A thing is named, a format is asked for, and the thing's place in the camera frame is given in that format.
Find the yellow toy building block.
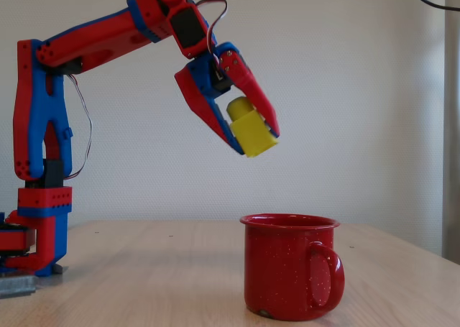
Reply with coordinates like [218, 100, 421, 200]
[226, 96, 280, 159]

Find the red speckled enamel mug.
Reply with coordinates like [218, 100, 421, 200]
[239, 213, 346, 322]

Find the red white black servo wire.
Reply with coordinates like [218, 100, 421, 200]
[63, 73, 93, 180]
[196, 0, 229, 64]

